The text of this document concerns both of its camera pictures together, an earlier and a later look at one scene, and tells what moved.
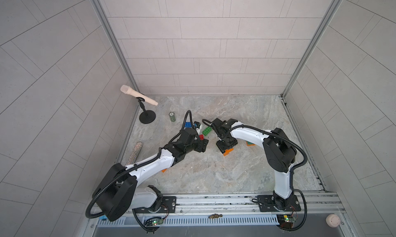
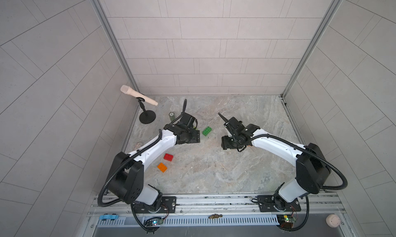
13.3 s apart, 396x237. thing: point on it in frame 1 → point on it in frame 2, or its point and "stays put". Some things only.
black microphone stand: (146, 117) stays put
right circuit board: (286, 221) stays put
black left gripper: (201, 145) → (196, 136)
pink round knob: (332, 220) stays put
